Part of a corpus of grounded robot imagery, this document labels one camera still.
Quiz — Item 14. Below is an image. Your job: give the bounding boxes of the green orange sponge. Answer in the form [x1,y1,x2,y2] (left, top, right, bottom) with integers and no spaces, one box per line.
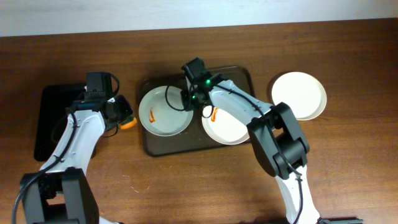
[119,116,137,129]

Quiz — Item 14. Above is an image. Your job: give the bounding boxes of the pale green plate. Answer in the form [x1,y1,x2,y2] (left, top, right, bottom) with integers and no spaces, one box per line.
[139,86,193,137]

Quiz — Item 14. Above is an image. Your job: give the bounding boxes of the dark brown serving tray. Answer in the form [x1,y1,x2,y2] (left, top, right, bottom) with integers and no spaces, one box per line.
[137,66,255,157]

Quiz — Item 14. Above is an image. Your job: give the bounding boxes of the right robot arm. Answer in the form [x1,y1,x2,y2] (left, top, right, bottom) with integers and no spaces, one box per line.
[187,80,320,224]

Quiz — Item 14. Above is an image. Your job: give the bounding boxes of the white plate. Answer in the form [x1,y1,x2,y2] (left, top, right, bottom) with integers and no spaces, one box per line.
[201,106,249,145]
[271,72,327,121]

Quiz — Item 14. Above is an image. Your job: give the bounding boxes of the black rectangular tray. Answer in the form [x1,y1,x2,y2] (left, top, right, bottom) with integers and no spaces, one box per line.
[34,83,86,162]

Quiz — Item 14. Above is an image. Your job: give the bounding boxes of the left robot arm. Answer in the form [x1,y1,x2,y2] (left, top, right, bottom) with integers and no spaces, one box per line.
[12,95,133,223]

